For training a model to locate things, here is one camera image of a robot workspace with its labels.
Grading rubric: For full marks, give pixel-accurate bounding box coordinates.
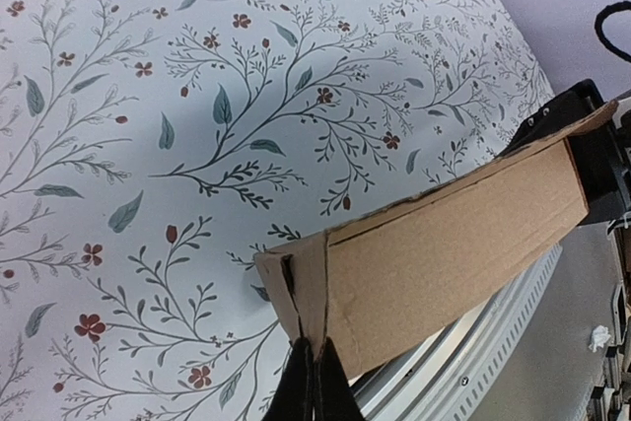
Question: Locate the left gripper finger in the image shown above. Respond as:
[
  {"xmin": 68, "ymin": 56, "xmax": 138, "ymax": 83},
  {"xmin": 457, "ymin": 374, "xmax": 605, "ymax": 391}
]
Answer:
[{"xmin": 263, "ymin": 337, "xmax": 365, "ymax": 421}]

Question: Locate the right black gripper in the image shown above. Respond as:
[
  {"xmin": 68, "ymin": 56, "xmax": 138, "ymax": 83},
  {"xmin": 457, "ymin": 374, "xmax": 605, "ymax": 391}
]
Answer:
[{"xmin": 505, "ymin": 79, "xmax": 630, "ymax": 224}]

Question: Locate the brown cardboard paper box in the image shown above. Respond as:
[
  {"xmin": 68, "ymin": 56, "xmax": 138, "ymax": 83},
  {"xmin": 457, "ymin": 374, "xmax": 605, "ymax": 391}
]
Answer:
[{"xmin": 254, "ymin": 102, "xmax": 618, "ymax": 379}]

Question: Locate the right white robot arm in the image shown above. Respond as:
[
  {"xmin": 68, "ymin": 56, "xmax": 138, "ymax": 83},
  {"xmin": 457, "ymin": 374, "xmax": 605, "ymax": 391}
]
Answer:
[{"xmin": 500, "ymin": 80, "xmax": 630, "ymax": 228}]

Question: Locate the aluminium front rail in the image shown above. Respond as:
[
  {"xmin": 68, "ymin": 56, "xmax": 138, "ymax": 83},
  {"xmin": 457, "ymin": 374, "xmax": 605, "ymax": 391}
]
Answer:
[{"xmin": 347, "ymin": 238, "xmax": 631, "ymax": 421}]

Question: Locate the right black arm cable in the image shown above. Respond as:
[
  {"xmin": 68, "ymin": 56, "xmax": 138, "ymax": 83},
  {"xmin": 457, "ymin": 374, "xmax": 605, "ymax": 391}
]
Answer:
[{"xmin": 594, "ymin": 0, "xmax": 631, "ymax": 63}]

